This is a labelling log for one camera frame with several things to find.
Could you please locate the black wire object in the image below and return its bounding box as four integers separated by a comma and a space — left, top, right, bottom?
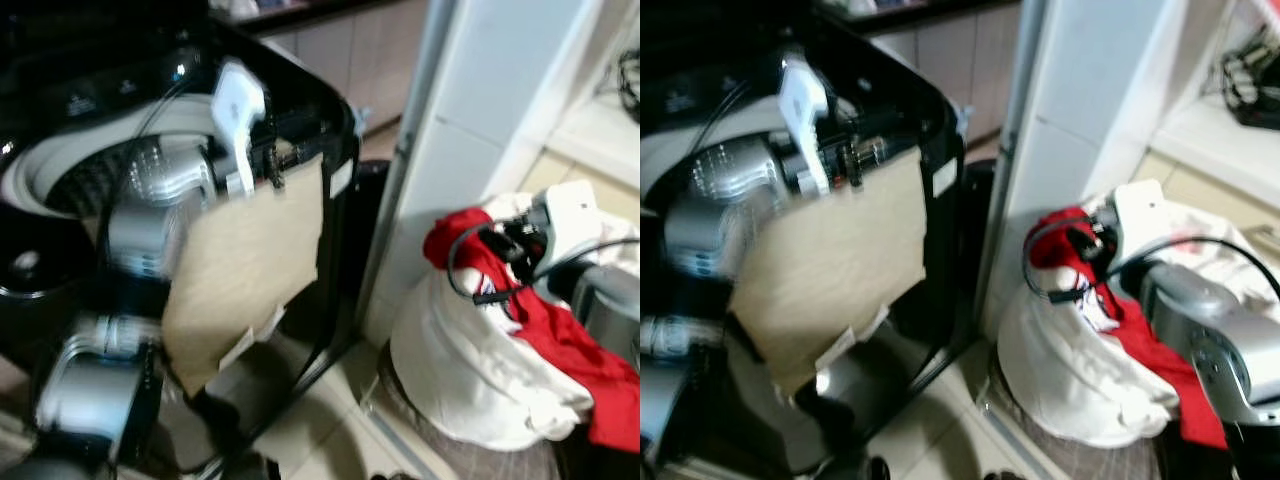
617, 48, 641, 123
1218, 25, 1280, 131

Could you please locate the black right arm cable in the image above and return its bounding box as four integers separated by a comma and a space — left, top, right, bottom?
1022, 215, 1280, 306
446, 222, 641, 306

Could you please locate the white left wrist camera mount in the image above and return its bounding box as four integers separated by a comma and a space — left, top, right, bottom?
208, 60, 269, 199
778, 55, 833, 199

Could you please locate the black top-load washing machine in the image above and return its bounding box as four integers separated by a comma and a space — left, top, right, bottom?
0, 0, 363, 476
640, 0, 967, 476

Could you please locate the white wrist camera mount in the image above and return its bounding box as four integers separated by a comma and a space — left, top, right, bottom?
208, 60, 269, 199
778, 55, 833, 199
1105, 180, 1173, 271
528, 180, 601, 263

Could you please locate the white garment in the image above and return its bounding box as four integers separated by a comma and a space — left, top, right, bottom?
388, 190, 641, 451
997, 190, 1280, 449

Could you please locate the white shelf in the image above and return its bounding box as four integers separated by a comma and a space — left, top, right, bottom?
545, 90, 641, 191
1150, 95, 1280, 196

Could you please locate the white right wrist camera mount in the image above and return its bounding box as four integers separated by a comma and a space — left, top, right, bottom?
528, 180, 601, 263
1105, 180, 1173, 271

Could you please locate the red garment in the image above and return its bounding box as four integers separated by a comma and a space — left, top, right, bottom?
1023, 205, 1229, 451
422, 207, 641, 453

